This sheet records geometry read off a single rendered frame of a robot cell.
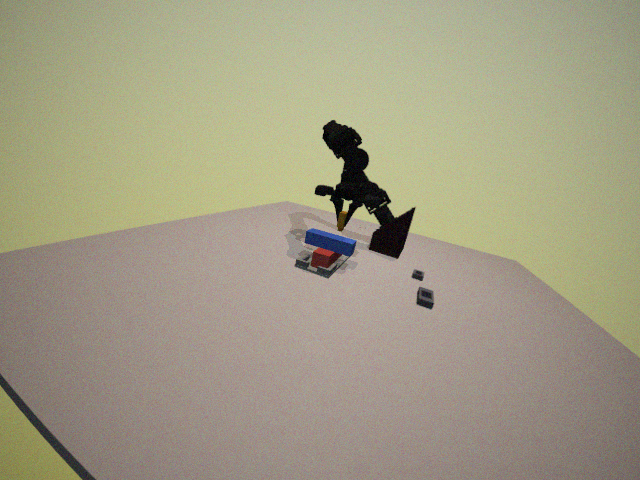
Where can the yellow rectangular block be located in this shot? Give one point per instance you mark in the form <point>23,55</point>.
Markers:
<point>341,220</point>

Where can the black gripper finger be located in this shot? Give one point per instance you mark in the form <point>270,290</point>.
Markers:
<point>338,206</point>
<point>352,209</point>

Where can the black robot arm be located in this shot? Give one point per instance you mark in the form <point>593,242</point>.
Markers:
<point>341,140</point>

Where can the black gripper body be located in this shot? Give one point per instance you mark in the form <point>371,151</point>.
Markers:
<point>369,200</point>

